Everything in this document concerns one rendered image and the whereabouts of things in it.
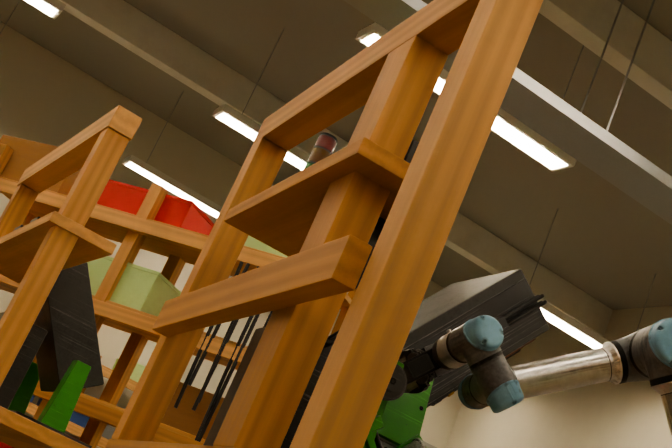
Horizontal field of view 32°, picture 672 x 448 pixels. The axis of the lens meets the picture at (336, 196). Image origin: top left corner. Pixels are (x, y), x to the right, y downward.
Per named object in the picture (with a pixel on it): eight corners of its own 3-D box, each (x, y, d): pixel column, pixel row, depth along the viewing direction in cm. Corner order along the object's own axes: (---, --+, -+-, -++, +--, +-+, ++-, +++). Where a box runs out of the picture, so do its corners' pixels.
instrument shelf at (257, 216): (300, 263, 322) (306, 251, 323) (457, 211, 240) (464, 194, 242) (222, 221, 315) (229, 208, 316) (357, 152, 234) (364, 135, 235)
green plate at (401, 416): (396, 460, 268) (418, 380, 279) (416, 452, 261) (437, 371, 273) (354, 439, 265) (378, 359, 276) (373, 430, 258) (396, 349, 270)
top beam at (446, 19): (277, 157, 357) (289, 132, 360) (546, -3, 222) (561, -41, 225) (252, 143, 355) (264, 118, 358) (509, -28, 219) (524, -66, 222)
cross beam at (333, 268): (167, 337, 324) (181, 308, 327) (354, 290, 206) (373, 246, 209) (151, 329, 323) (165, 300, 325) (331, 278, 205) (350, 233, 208)
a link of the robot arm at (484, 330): (487, 356, 233) (468, 318, 234) (457, 372, 242) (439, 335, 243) (514, 343, 237) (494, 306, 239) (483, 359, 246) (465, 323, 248)
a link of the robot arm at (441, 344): (455, 368, 242) (438, 332, 243) (443, 374, 245) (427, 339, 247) (481, 357, 246) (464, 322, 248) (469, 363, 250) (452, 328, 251)
